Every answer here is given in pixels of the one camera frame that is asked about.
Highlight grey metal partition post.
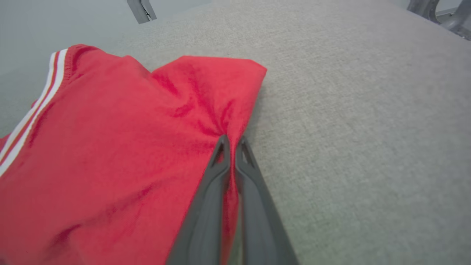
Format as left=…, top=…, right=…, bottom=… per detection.
left=127, top=0, right=157, bottom=24

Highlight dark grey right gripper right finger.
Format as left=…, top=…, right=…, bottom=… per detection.
left=235, top=138, right=298, bottom=265

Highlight red basketball jersey white sleeves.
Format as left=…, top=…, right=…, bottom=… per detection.
left=0, top=44, right=267, bottom=265

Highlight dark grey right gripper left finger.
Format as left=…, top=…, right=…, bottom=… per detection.
left=166, top=135, right=231, bottom=265

